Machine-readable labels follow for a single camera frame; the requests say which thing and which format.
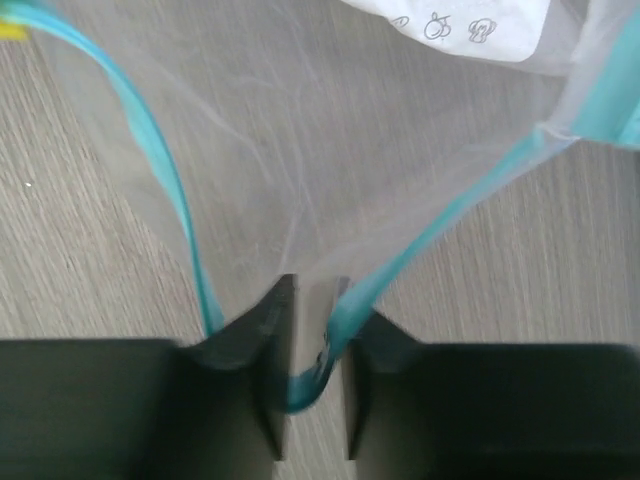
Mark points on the clear zip top bag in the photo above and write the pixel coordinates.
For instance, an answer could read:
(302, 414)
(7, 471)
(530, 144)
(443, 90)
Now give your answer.
(329, 139)

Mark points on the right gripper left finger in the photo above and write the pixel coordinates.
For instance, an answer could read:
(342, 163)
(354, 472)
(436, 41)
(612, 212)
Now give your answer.
(149, 408)

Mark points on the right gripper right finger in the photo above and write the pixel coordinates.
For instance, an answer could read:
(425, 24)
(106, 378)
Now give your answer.
(416, 410)

